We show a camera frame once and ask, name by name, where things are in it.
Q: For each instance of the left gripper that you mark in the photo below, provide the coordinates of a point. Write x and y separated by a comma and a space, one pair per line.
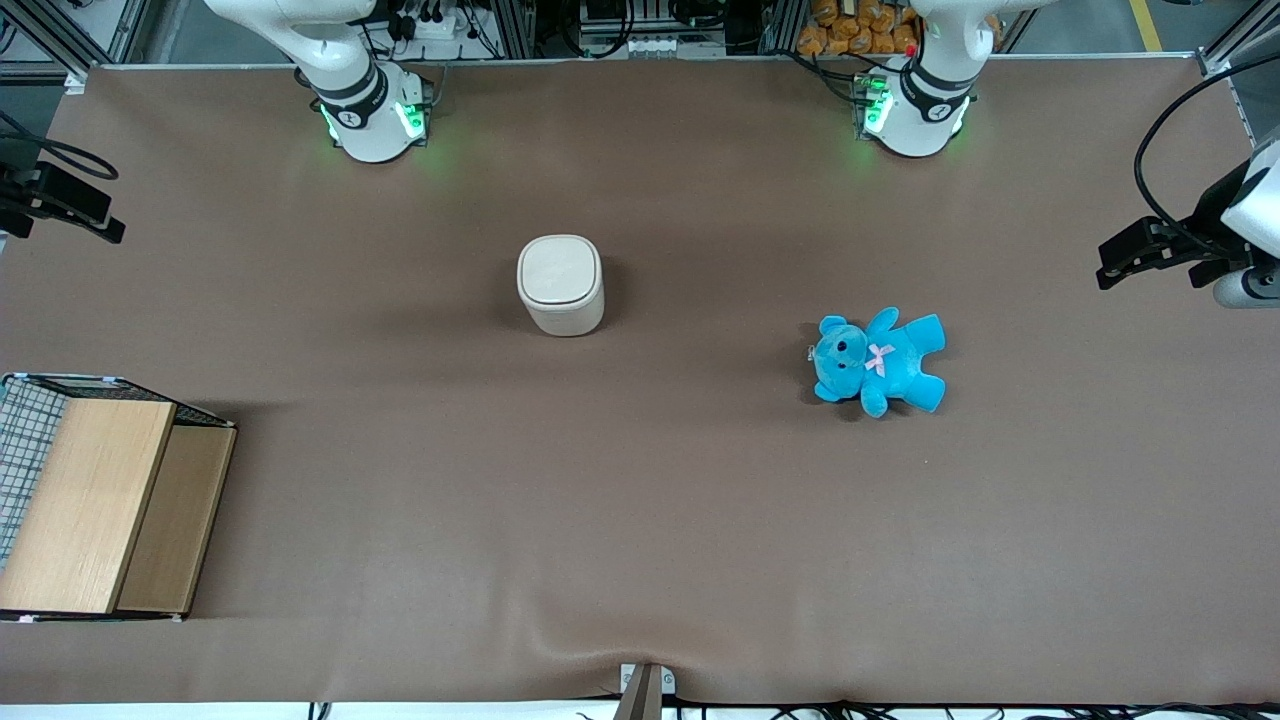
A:
1203, 238

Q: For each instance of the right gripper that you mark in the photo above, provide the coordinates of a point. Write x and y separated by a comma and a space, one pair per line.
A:
22, 193

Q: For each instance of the white trash can with lid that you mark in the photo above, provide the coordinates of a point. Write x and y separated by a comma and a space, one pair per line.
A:
560, 280

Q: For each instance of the light wooden shelf board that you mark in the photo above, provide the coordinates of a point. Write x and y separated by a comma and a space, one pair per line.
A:
85, 500

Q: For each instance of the blue teddy bear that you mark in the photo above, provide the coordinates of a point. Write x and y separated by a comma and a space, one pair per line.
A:
880, 362

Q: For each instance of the darker wooden shelf board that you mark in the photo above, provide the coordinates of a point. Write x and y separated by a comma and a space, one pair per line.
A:
175, 520

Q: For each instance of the orange snack bags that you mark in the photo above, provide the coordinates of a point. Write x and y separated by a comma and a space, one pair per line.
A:
860, 28

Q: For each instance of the white power strip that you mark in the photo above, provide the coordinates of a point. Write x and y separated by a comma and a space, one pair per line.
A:
655, 46
430, 25

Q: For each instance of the brown table cloth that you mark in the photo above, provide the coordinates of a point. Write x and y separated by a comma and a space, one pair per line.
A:
640, 480

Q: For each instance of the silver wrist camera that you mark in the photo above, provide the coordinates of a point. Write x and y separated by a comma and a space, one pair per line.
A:
1250, 288

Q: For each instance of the aluminium frame profile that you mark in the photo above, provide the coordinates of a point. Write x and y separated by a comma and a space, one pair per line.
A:
70, 35
1240, 35

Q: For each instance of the metal camera stand post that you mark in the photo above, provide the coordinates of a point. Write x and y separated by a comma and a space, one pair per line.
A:
645, 690

